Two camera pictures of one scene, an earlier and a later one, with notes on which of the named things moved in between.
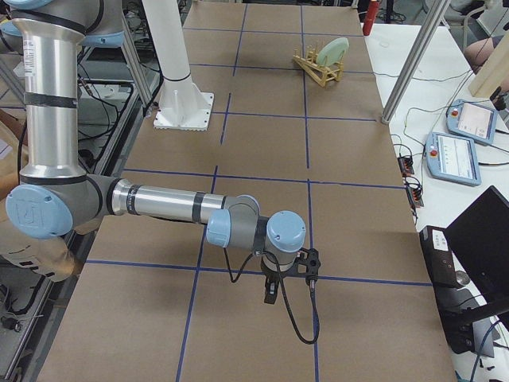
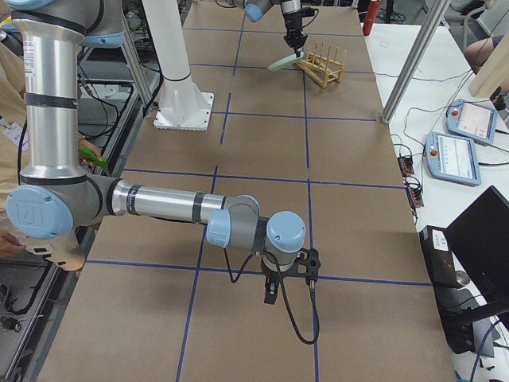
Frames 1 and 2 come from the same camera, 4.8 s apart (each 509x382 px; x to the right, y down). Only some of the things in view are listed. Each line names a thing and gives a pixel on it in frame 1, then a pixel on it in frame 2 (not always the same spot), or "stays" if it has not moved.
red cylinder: (371, 15) stays
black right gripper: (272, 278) stays
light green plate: (331, 54) to (286, 62)
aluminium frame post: (415, 59) stays
